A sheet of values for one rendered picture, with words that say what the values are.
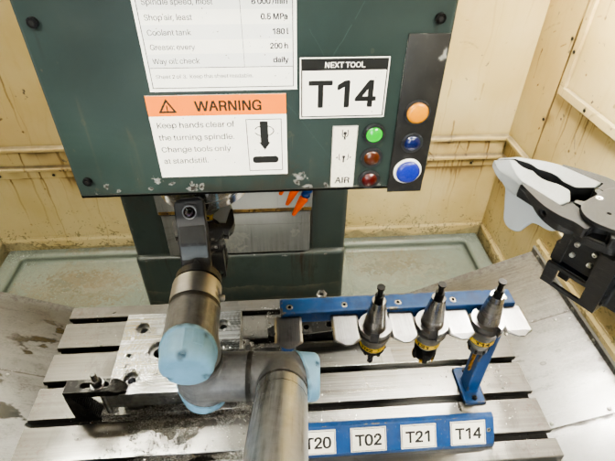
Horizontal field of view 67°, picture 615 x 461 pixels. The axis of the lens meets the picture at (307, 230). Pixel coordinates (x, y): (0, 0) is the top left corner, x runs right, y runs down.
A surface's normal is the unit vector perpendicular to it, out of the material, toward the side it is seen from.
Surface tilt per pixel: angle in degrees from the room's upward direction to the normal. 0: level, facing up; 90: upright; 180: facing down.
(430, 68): 90
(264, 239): 91
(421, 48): 90
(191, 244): 61
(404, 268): 0
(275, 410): 29
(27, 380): 24
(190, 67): 90
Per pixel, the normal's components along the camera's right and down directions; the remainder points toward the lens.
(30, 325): 0.41, -0.72
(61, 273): 0.01, -0.77
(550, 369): -0.40, -0.69
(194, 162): 0.07, 0.63
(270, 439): -0.11, -0.97
